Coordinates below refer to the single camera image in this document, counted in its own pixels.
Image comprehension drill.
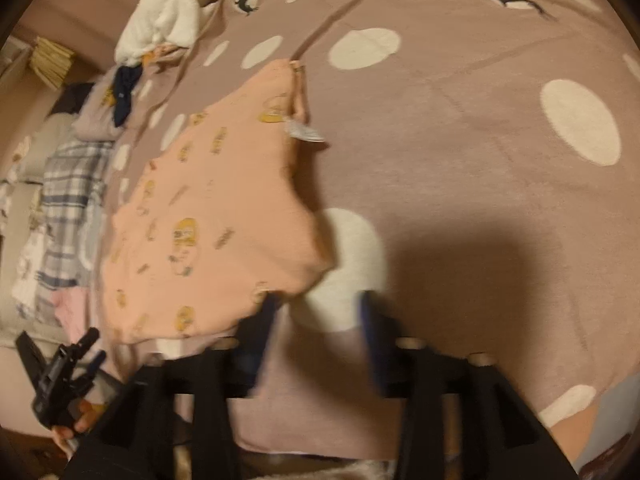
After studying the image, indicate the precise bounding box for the white printed garment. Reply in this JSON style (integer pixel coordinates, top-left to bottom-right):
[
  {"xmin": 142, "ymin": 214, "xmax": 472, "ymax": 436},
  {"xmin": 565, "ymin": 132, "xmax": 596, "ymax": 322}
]
[{"xmin": 11, "ymin": 226, "xmax": 48, "ymax": 322}]

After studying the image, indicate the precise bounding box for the plaid blue white pillow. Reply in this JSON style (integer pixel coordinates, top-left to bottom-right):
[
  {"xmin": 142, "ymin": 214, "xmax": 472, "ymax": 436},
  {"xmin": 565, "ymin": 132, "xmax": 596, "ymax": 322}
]
[{"xmin": 39, "ymin": 139, "xmax": 114, "ymax": 290}]

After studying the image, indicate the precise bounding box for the person left hand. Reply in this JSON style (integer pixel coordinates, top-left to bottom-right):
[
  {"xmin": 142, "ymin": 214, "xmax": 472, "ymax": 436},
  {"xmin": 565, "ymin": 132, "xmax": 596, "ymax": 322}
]
[{"xmin": 51, "ymin": 399, "xmax": 106, "ymax": 458}]

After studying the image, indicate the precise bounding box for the mauve polka dot blanket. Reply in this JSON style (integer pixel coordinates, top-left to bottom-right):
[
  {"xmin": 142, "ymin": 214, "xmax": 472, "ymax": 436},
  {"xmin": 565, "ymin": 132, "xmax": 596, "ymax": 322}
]
[{"xmin": 81, "ymin": 0, "xmax": 640, "ymax": 461}]

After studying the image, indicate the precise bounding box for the mauve pillow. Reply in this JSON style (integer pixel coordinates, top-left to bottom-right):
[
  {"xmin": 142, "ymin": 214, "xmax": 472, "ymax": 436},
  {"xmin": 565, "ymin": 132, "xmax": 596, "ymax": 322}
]
[{"xmin": 72, "ymin": 65, "xmax": 142, "ymax": 142}]

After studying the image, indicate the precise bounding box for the light pink garment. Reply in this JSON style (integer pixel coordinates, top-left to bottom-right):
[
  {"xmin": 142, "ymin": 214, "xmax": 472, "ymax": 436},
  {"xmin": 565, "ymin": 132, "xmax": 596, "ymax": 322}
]
[{"xmin": 51, "ymin": 286, "xmax": 102, "ymax": 344}]

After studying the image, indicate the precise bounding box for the beige pillow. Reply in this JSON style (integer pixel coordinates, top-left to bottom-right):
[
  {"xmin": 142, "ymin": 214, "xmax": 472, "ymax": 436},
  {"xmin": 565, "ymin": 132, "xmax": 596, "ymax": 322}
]
[{"xmin": 1, "ymin": 113, "xmax": 76, "ymax": 347}]

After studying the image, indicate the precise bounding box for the navy blue garment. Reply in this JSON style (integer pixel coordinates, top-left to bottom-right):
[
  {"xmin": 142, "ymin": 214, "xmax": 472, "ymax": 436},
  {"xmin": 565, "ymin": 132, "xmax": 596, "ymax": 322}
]
[{"xmin": 112, "ymin": 63, "xmax": 143, "ymax": 128}]

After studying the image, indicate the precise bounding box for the yellow fringe hanging cloth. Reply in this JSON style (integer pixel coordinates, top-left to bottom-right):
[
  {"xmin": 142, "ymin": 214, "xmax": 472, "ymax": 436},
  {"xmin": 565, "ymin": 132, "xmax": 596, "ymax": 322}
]
[{"xmin": 29, "ymin": 37, "xmax": 75, "ymax": 90}]

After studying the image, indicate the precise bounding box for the peach cartoon print baby shirt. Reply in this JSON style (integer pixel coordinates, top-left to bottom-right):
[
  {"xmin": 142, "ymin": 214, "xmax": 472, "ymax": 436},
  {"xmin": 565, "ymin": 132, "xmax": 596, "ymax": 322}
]
[{"xmin": 101, "ymin": 60, "xmax": 332, "ymax": 344}]

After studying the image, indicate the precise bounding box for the white plush goose toy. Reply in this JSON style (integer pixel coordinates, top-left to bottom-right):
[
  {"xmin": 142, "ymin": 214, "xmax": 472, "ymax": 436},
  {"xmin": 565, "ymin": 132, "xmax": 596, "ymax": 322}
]
[{"xmin": 114, "ymin": 0, "xmax": 215, "ymax": 66}]

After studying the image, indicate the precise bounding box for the pink curtain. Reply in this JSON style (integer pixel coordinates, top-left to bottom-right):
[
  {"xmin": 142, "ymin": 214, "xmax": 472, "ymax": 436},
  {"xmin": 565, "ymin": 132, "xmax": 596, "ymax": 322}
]
[{"xmin": 12, "ymin": 0, "xmax": 139, "ymax": 70}]

